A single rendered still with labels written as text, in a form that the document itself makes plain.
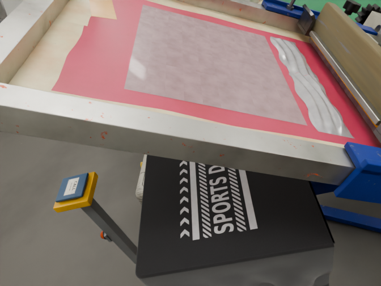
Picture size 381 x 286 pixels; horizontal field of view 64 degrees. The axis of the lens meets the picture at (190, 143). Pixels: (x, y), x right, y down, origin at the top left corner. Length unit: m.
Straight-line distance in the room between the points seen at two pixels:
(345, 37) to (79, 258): 2.00
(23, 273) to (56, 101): 2.19
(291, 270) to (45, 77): 0.70
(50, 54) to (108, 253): 1.76
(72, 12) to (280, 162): 0.47
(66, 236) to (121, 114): 2.12
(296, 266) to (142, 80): 0.59
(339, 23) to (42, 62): 0.60
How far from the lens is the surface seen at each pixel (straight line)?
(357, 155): 0.45
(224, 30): 0.76
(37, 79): 0.46
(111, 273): 2.08
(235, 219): 0.82
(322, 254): 0.81
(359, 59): 0.68
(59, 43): 0.55
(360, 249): 1.85
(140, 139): 0.35
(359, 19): 1.12
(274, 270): 0.85
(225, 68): 0.59
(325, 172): 0.44
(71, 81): 0.46
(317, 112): 0.58
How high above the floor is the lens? 1.65
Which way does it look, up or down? 42 degrees down
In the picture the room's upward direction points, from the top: 23 degrees counter-clockwise
